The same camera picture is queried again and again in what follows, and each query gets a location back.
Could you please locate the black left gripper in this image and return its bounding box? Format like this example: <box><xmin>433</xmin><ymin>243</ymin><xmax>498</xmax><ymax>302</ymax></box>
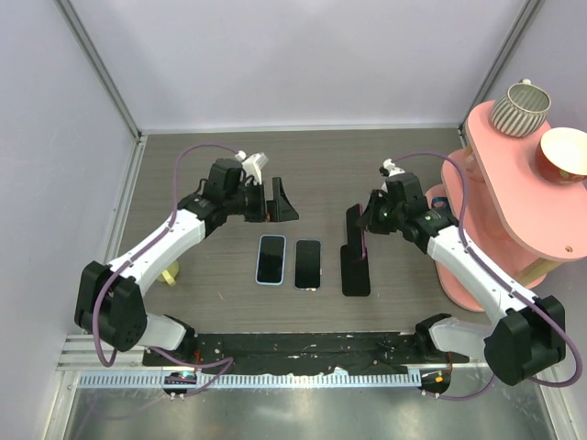
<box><xmin>226</xmin><ymin>178</ymin><xmax>298</xmax><ymax>224</ymax></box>

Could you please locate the light blue phone case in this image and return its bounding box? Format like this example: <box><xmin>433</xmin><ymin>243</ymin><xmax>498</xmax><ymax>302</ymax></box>
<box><xmin>254</xmin><ymin>234</ymin><xmax>288</xmax><ymax>288</ymax></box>

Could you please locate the clear magsafe phone case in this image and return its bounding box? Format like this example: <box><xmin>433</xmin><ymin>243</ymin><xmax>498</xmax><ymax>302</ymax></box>
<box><xmin>293</xmin><ymin>238</ymin><xmax>324</xmax><ymax>292</ymax></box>

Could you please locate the black phone case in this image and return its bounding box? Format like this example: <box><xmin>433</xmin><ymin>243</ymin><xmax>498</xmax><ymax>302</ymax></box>
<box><xmin>340</xmin><ymin>245</ymin><xmax>371</xmax><ymax>297</ymax></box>

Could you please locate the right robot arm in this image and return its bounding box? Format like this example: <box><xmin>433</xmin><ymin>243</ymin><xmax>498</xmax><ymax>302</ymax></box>
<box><xmin>358</xmin><ymin>172</ymin><xmax>566</xmax><ymax>386</ymax></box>

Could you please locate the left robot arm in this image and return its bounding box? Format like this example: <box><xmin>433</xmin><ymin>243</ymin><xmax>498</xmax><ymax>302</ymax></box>
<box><xmin>74</xmin><ymin>152</ymin><xmax>299</xmax><ymax>366</ymax></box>

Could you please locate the blue cup on shelf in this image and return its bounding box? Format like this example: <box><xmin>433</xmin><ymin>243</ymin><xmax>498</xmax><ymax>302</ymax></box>
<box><xmin>432</xmin><ymin>197</ymin><xmax>449</xmax><ymax>209</ymax></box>

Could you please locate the yellow paper cup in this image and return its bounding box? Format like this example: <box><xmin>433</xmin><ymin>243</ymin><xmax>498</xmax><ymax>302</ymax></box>
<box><xmin>157</xmin><ymin>260</ymin><xmax>180</xmax><ymax>286</ymax></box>

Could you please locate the pink three-tier shelf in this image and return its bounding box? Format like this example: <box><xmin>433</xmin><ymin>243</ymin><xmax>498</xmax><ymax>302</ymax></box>
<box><xmin>426</xmin><ymin>102</ymin><xmax>586</xmax><ymax>288</ymax></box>

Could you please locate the grey striped ceramic mug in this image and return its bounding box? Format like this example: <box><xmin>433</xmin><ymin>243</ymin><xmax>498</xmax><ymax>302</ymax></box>
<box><xmin>490</xmin><ymin>79</ymin><xmax>551</xmax><ymax>138</ymax></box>

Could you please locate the red paper bowl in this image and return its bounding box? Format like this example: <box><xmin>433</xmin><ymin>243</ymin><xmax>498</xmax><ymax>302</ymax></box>
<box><xmin>535</xmin><ymin>127</ymin><xmax>586</xmax><ymax>184</ymax></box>

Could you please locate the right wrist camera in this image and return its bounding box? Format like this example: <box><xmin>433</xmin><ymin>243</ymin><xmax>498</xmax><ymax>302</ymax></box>
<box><xmin>379</xmin><ymin>159</ymin><xmax>405</xmax><ymax>193</ymax></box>

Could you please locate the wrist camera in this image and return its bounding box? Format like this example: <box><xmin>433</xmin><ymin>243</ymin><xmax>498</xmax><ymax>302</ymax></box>
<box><xmin>379</xmin><ymin>159</ymin><xmax>405</xmax><ymax>193</ymax></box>
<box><xmin>235</xmin><ymin>150</ymin><xmax>269</xmax><ymax>184</ymax></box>

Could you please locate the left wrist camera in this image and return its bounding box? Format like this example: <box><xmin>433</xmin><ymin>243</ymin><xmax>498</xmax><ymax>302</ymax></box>
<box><xmin>235</xmin><ymin>150</ymin><xmax>269</xmax><ymax>184</ymax></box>

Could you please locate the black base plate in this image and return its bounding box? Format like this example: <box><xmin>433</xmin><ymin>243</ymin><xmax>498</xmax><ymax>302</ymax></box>
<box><xmin>172</xmin><ymin>332</ymin><xmax>469</xmax><ymax>376</ymax></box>

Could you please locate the slotted aluminium cable rail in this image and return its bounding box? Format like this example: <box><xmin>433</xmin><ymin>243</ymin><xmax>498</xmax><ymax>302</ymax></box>
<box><xmin>78</xmin><ymin>368</ymin><xmax>421</xmax><ymax>390</ymax></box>

